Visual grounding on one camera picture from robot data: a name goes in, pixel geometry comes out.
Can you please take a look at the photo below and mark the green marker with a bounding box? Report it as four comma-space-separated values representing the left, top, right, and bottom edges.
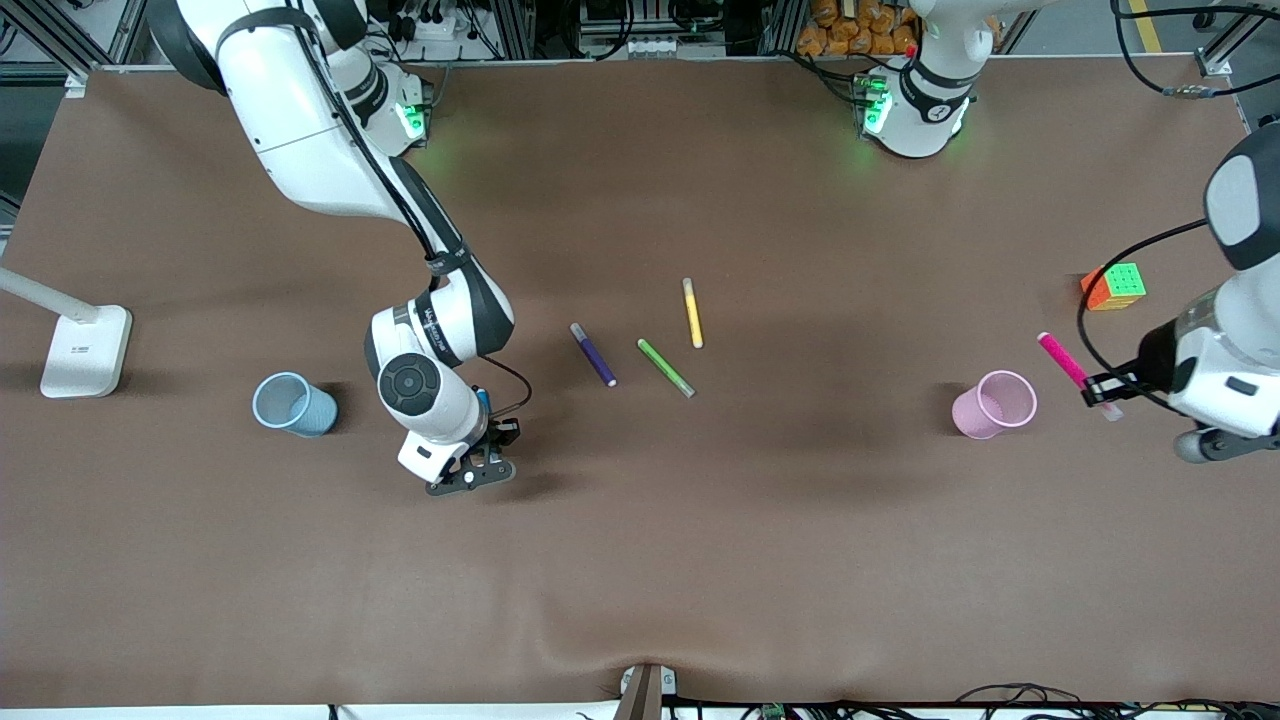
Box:
636, 338, 696, 399

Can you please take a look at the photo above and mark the brown table mat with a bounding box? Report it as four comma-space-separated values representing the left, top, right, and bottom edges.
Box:
0, 55, 1280, 711

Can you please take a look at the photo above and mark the pink mesh cup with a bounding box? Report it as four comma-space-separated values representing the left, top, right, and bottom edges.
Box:
951, 369, 1039, 441

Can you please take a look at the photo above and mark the purple marker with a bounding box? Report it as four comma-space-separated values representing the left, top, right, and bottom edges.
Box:
569, 322, 618, 388

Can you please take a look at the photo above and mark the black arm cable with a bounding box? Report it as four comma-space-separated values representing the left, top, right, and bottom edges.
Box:
290, 20, 533, 448
1076, 0, 1280, 406

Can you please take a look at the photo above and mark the blue mesh cup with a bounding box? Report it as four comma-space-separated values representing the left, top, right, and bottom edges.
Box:
251, 371, 339, 439

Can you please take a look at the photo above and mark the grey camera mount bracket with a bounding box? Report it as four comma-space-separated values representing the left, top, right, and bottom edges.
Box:
615, 662, 677, 720

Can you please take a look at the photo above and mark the aluminium frame post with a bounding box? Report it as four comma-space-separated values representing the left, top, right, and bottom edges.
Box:
0, 0, 151, 98
1195, 15, 1256, 79

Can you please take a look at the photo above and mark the colourful puzzle cube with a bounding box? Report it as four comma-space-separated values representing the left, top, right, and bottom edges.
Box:
1079, 262, 1148, 312

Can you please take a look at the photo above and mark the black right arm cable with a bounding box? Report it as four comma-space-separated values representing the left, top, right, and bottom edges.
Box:
290, 20, 533, 448

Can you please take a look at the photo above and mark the white power strip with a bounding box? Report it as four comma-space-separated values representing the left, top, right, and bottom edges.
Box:
395, 8, 471, 43

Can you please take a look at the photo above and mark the black cable bundle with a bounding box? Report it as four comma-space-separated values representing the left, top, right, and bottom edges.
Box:
955, 683, 1280, 720

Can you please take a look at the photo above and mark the pile of orange bags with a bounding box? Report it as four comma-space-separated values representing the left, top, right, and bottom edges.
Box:
797, 0, 921, 58

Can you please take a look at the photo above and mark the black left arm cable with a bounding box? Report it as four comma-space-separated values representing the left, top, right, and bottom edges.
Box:
1076, 0, 1280, 406

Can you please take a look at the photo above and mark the pink marker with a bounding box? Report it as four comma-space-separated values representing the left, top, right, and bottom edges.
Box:
1037, 331, 1124, 422

